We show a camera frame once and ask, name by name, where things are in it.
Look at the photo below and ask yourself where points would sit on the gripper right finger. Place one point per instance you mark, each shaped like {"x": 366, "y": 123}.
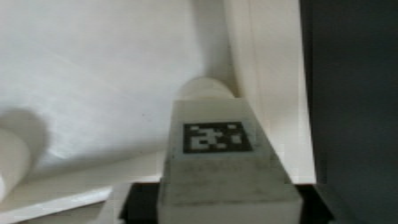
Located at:
{"x": 316, "y": 213}

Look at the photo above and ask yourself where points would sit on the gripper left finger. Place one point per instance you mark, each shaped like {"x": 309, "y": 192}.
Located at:
{"x": 139, "y": 207}

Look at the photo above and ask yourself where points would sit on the white furniture leg with tag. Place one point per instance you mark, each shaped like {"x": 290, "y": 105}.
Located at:
{"x": 224, "y": 185}

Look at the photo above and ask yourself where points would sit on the white square tabletop part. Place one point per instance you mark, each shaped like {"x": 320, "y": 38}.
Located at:
{"x": 98, "y": 56}

